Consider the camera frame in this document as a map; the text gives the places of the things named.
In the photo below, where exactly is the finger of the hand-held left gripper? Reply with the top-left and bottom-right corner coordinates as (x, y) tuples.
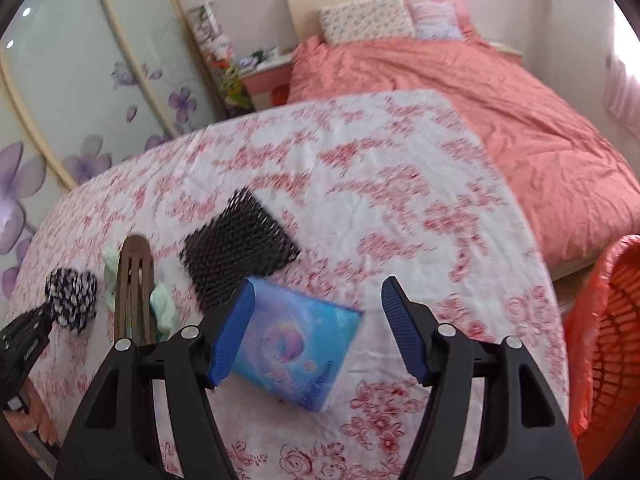
(0, 306), (55, 347)

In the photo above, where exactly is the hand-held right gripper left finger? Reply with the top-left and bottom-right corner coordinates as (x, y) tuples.
(54, 280), (257, 480)

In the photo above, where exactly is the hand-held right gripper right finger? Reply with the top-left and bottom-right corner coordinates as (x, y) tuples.
(381, 276), (585, 480)

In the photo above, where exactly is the black and white scrunchie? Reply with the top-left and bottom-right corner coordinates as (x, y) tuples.
(45, 268), (99, 336)

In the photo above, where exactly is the light blue tissue pack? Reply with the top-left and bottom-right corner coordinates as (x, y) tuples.
(230, 276), (365, 413)

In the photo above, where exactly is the red plastic basket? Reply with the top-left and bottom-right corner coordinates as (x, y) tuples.
(565, 234), (640, 476)

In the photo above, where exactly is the person's left hand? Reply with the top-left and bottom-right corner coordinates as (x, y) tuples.
(0, 379), (62, 448)

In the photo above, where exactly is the mint green cloth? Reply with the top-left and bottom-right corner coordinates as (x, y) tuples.
(102, 245), (180, 338)

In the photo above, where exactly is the black mesh pad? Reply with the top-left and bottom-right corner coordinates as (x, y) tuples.
(179, 186), (302, 311)

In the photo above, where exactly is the bed with salmon cover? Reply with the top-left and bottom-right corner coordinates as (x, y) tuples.
(287, 35), (640, 281)

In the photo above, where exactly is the wardrobe with flower-print doors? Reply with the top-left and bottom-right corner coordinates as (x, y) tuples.
(0, 0), (226, 311)

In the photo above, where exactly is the plush toy display tube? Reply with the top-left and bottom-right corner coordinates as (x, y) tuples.
(187, 4), (253, 113)

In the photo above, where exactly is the pink striped pillow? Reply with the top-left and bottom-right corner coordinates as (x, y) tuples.
(407, 0), (467, 41)

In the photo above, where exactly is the floral print pillow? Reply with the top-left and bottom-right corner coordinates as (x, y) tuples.
(317, 0), (417, 45)

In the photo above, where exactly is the pink curtain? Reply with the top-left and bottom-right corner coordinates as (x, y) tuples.
(602, 50), (640, 126)

